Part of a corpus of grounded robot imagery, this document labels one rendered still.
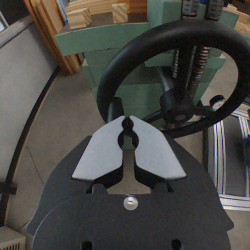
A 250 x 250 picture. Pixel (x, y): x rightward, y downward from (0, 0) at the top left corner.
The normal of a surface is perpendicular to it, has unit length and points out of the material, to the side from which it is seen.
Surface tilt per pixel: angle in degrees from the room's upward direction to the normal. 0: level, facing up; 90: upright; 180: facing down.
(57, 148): 0
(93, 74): 90
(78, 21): 90
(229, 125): 0
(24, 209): 0
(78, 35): 90
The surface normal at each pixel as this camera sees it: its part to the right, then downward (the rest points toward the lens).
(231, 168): -0.06, -0.49
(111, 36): 0.04, 0.87
